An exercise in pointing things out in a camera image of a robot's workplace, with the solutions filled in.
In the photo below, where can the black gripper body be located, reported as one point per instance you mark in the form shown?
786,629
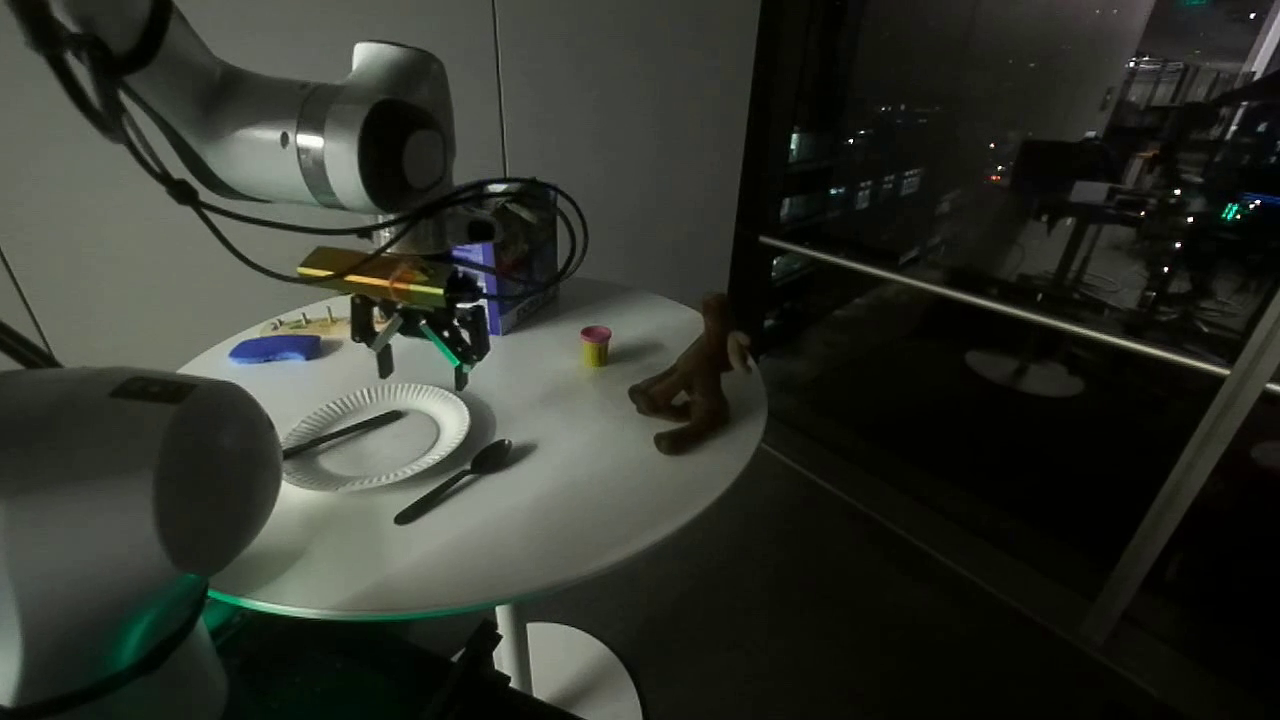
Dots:
420,314

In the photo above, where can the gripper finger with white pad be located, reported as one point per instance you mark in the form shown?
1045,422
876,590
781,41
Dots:
377,346

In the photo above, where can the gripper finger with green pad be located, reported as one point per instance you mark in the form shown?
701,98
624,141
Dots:
458,350

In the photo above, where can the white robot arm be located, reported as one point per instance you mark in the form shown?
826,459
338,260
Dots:
241,132

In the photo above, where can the white paper plate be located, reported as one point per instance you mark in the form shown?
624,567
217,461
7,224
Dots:
402,446

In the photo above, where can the blue cardboard box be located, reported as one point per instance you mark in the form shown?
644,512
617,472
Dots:
524,264

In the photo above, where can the blue flat block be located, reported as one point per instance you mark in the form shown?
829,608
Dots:
274,350

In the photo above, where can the yellow cup with pink lid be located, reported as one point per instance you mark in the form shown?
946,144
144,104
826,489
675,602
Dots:
593,346

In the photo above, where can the brown plush toy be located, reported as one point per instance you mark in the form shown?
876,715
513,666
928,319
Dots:
692,387

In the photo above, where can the white table pedestal base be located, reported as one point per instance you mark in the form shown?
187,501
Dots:
574,673

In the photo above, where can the white window rail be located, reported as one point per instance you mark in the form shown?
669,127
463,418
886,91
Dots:
984,306

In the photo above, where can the white window post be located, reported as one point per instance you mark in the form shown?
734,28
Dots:
1186,467

